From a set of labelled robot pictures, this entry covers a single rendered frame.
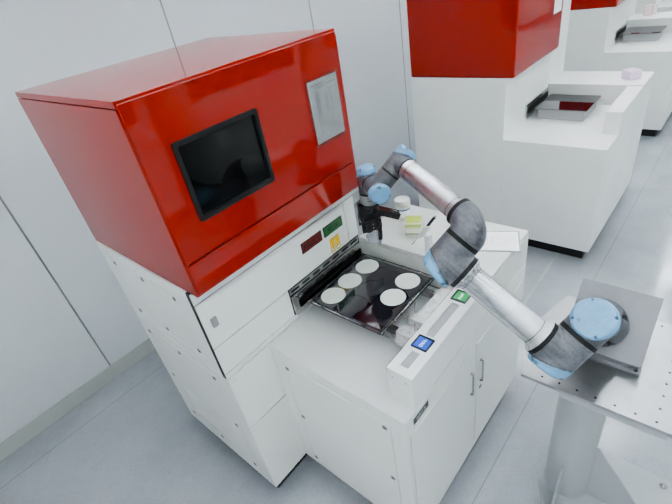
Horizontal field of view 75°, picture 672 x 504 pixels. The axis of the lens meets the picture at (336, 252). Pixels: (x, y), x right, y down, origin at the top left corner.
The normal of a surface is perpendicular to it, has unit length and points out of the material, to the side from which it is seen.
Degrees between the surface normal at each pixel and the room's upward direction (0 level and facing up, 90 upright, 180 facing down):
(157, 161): 90
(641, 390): 0
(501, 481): 0
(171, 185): 90
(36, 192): 90
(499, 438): 0
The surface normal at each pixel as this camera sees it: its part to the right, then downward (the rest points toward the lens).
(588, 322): -0.49, -0.28
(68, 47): 0.75, 0.25
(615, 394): -0.16, -0.82
